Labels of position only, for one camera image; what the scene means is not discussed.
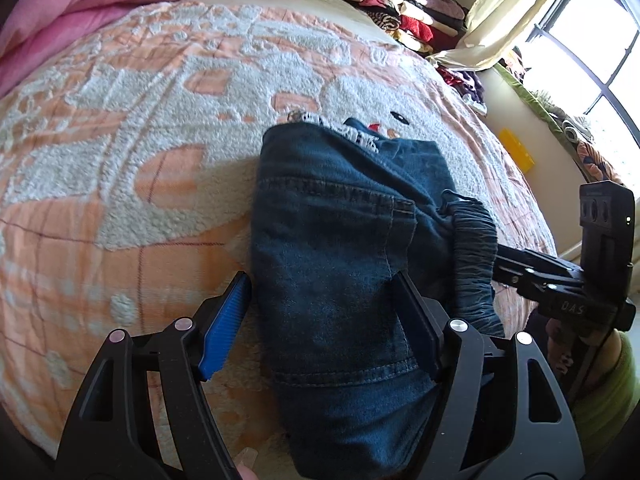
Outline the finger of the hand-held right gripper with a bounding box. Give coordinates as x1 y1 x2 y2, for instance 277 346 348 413
494 242 586 287
491 259 557 307

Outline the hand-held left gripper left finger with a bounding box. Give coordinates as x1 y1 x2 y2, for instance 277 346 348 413
55 270 253 480

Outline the yellow box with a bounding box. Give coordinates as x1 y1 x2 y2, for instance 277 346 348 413
499 128 535 171

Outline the pink quilt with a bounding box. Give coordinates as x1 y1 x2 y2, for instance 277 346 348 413
0 0 236 97

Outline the cream curtain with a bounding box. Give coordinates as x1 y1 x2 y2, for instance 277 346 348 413
432 0 584 72

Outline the person's right hand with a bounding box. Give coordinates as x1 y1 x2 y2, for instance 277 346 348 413
544 316 577 380

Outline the pile of folded clothes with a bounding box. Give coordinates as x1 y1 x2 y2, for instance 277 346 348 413
320 0 471 54

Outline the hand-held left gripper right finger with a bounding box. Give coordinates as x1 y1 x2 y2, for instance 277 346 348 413
391 271 586 480

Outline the purple white cloth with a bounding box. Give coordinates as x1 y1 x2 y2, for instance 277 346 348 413
434 62 489 117

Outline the black framed window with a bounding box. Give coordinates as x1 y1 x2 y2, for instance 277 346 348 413
515 0 640 176

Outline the person's left hand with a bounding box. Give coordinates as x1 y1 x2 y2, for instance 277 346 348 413
234 451 259 480

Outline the orange white tufted blanket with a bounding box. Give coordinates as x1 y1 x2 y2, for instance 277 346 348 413
0 0 558 466

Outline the heap of patterned cloths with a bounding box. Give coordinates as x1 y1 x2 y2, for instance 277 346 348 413
500 46 628 188

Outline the blue denim pants lace hem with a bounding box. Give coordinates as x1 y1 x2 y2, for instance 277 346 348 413
250 112 506 478

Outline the person's right forearm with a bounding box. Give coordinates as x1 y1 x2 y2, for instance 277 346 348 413
570 331 640 463

